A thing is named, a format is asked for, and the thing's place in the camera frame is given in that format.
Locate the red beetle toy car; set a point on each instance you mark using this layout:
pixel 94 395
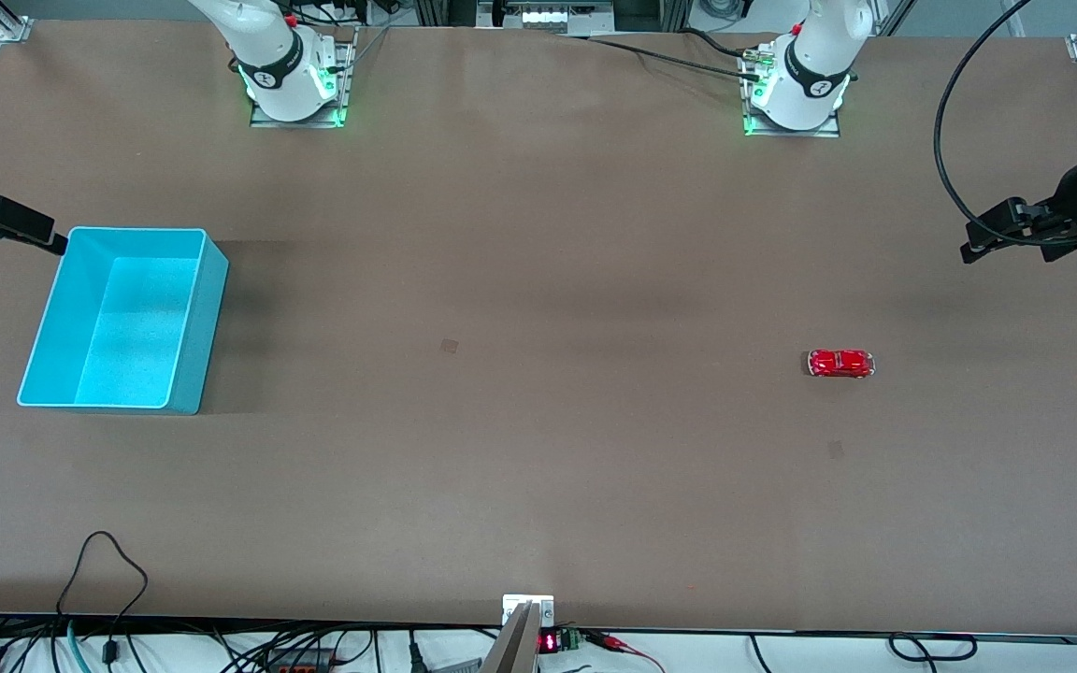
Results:
pixel 840 364

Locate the black box with orange connectors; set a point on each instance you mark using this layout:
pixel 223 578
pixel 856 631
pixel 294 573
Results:
pixel 300 662

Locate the grey metal camera bar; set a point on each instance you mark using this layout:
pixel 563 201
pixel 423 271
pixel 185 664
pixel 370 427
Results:
pixel 512 650

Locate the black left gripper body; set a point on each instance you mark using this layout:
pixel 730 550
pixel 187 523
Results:
pixel 1065 217

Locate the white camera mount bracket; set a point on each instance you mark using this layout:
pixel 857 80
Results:
pixel 512 606

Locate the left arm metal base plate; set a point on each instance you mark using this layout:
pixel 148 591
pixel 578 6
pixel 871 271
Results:
pixel 828 131

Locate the metal device with white light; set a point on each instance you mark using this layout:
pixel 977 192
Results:
pixel 546 16

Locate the blue plastic box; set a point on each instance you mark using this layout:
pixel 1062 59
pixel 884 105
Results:
pixel 127 327

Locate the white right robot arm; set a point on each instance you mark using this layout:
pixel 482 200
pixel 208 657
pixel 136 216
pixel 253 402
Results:
pixel 277 56

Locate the red digit display module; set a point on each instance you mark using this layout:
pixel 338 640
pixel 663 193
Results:
pixel 557 642

